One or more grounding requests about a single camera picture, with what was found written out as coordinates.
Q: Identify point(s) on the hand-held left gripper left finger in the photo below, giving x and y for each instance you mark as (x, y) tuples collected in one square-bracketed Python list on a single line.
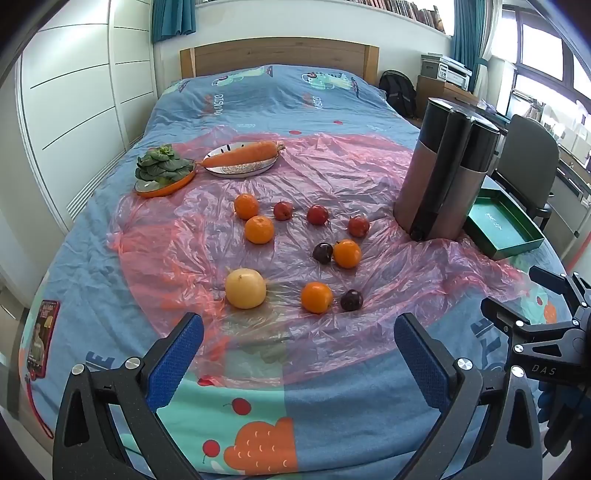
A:
[(178, 360)]

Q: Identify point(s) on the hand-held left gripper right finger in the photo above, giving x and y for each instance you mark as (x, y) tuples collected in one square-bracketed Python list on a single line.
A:
[(422, 364)]

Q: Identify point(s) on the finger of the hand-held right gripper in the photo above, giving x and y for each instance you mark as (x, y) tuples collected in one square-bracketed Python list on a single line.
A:
[(551, 277), (503, 314)]

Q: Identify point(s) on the green tray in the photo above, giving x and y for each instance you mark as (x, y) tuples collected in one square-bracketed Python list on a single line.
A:
[(498, 221)]

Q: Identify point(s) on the dark purple plum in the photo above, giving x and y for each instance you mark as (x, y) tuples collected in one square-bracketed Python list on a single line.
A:
[(322, 253), (352, 300)]

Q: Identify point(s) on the yellow round pear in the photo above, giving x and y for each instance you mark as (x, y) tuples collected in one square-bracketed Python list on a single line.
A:
[(245, 288)]

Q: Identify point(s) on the orange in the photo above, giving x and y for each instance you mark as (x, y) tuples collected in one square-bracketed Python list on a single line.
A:
[(246, 206), (259, 229), (316, 297), (346, 254)]

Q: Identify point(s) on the small red apple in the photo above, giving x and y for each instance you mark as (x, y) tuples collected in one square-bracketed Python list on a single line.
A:
[(283, 210), (358, 226), (317, 214)]

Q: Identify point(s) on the person's right hand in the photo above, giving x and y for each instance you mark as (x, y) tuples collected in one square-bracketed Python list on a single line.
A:
[(545, 401)]

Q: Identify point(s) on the grey chair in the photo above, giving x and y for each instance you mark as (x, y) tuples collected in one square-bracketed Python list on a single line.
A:
[(531, 152)]

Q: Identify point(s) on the red printed booklet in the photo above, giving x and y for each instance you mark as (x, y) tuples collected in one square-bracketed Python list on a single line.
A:
[(44, 337)]

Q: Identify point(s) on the black and silver kettle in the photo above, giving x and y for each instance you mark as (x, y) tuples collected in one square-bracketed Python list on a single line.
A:
[(429, 175)]

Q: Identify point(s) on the orange dish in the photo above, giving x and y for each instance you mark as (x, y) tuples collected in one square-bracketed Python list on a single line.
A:
[(175, 187)]

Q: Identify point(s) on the green leafy vegetable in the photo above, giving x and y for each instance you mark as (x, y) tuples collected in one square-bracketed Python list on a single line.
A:
[(161, 164)]

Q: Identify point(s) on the white patterned plate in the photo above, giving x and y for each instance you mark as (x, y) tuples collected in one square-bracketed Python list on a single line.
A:
[(240, 171)]

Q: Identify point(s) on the pink plastic sheet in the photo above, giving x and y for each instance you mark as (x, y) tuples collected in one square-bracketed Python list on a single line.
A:
[(295, 184)]

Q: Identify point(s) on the wooden drawer cabinet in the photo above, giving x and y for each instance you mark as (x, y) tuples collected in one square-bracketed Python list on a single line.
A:
[(438, 94)]

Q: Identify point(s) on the carrot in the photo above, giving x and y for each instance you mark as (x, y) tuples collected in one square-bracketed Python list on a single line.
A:
[(240, 154)]

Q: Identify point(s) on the window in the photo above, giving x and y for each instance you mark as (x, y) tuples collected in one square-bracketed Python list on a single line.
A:
[(540, 55)]

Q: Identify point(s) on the white printer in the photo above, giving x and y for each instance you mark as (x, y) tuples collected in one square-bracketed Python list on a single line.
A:
[(455, 74)]

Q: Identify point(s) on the black backpack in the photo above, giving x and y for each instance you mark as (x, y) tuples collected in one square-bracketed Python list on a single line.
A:
[(397, 92)]

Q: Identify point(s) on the teal curtain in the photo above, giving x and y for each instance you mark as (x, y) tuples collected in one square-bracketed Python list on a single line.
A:
[(466, 37), (173, 18)]

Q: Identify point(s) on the white wardrobe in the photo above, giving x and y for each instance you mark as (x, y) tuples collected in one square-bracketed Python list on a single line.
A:
[(74, 92)]

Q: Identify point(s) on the row of books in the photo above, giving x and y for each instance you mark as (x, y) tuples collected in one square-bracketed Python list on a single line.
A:
[(406, 11)]

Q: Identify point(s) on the wooden bed headboard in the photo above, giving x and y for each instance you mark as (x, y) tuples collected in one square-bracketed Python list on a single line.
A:
[(277, 57)]

